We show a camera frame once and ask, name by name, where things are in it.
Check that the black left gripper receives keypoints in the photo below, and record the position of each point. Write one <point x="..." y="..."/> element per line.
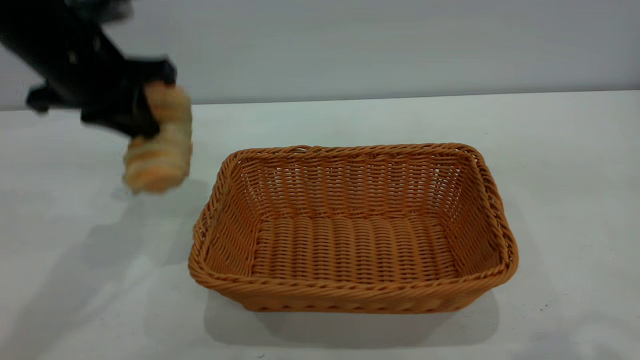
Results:
<point x="95" y="80"/>

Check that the ridged orange striped bread roll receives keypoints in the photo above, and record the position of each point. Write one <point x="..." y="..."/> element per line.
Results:
<point x="160" y="160"/>

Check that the orange woven wicker basket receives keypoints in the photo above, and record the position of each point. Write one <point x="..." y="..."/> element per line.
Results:
<point x="350" y="295"/>

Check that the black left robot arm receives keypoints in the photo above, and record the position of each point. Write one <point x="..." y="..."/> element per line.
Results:
<point x="35" y="30"/>

